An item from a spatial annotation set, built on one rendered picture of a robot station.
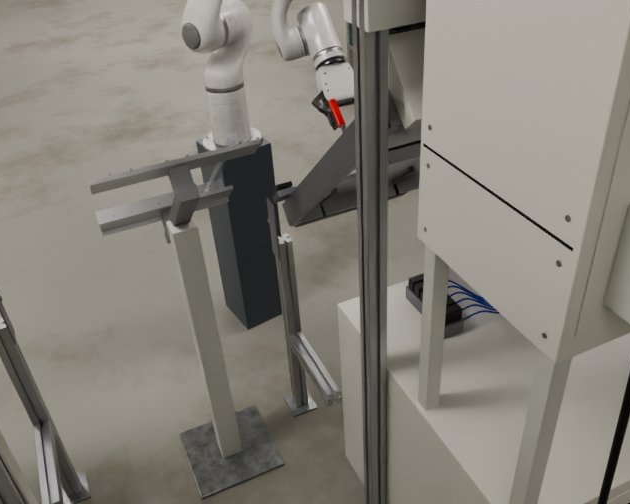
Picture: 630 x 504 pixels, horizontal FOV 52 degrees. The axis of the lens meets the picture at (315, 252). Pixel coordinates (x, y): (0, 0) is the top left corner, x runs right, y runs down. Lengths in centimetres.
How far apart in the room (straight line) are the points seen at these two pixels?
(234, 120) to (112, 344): 97
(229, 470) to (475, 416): 91
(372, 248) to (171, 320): 148
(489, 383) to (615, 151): 74
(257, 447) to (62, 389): 74
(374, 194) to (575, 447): 57
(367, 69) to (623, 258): 45
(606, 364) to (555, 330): 62
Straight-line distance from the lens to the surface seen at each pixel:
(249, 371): 224
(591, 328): 84
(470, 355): 139
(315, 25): 172
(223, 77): 196
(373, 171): 105
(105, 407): 226
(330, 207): 170
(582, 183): 71
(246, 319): 236
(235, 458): 200
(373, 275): 116
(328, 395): 170
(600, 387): 138
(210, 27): 187
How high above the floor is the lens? 158
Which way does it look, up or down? 35 degrees down
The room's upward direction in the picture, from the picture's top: 4 degrees counter-clockwise
